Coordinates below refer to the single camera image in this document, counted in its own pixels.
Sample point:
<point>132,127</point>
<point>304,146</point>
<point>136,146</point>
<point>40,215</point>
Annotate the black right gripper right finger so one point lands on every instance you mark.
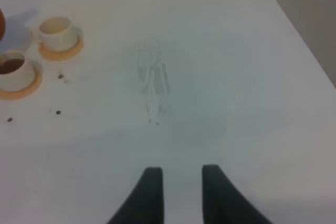
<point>222,202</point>

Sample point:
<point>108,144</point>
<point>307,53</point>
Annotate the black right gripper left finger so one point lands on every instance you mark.
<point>145,204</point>

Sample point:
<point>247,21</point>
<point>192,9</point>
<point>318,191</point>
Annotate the brown clay teapot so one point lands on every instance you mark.
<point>2,24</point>

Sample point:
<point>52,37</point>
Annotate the near orange round coaster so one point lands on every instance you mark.
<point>10,96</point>

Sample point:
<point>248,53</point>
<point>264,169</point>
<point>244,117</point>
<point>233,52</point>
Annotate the near white teacup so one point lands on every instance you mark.
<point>17,73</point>

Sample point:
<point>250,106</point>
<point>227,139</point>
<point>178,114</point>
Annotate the white teacup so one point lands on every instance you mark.
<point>57,34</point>
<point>17,73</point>

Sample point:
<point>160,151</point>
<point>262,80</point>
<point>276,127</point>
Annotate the far white teacup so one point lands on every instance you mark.
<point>57,34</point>

